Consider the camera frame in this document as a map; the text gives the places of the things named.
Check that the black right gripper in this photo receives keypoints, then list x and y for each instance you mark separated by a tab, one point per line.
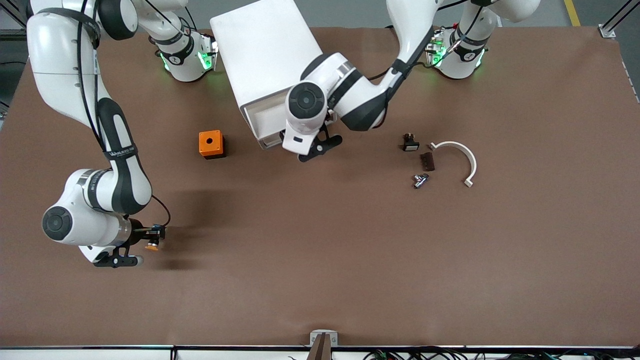
136	235

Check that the orange push button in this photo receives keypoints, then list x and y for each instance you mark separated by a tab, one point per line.
152	247

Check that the white plastic drawer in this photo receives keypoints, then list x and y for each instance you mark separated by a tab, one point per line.
267	117
272	144

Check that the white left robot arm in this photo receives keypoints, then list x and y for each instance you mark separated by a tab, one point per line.
350	90

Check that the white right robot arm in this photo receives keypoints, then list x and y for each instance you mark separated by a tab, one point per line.
60	50

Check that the white drawer cabinet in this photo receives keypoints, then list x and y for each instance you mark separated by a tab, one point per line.
265	45

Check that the black push button module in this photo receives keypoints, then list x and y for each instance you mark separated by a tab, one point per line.
411	145

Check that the brown narrow bar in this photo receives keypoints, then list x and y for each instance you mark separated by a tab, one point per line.
320	350

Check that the dark brown terminal block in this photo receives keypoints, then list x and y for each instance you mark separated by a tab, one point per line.
427	161

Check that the orange button enclosure box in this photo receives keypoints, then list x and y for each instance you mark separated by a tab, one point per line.
204	148

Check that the grey metal edge bracket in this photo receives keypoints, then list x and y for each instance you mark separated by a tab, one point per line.
314	337

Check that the aluminium frame post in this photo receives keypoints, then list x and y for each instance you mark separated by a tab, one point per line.
612	25
12	20

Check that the silver metal key switch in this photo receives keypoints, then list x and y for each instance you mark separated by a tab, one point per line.
420	181

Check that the white curved plastic bracket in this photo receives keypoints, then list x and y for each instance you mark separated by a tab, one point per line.
473	162

